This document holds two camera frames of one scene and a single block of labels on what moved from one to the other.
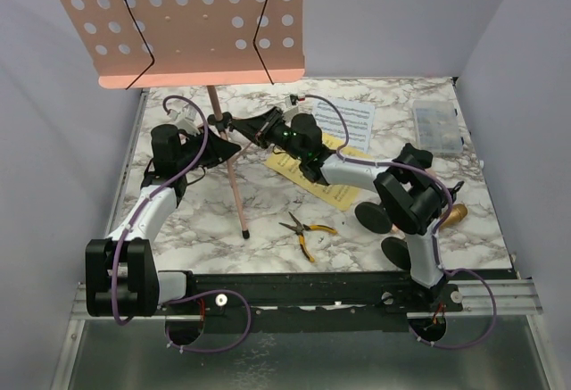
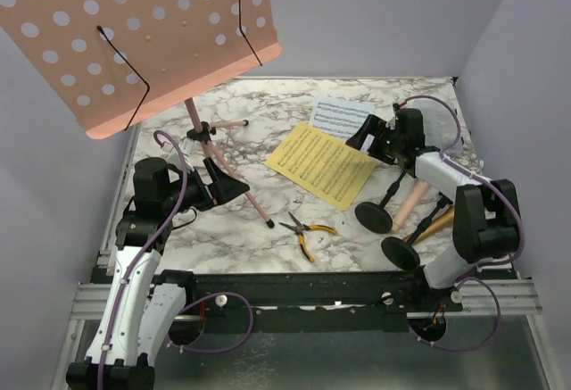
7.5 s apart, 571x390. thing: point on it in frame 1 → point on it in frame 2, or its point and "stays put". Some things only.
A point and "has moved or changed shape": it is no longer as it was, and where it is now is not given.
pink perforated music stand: x=186 y=24 has moved or changed shape
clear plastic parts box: x=437 y=126 stays put
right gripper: x=265 y=128 → x=376 y=138
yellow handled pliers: x=300 y=228 stays put
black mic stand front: x=396 y=250 stays put
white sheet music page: x=359 y=118 stays put
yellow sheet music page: x=287 y=165 stays put
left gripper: x=217 y=149 → x=225 y=186
